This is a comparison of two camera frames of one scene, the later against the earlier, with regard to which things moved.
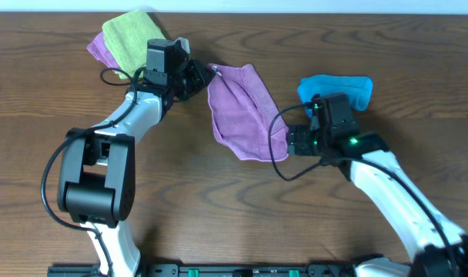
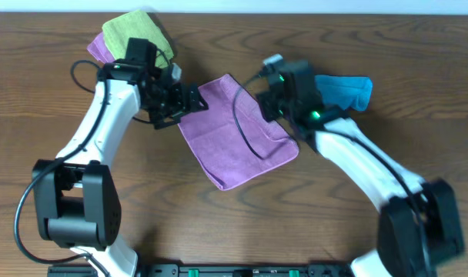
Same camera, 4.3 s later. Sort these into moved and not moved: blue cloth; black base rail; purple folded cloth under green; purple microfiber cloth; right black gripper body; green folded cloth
Moved: right black gripper body; purple microfiber cloth
Not moved: green folded cloth; purple folded cloth under green; black base rail; blue cloth
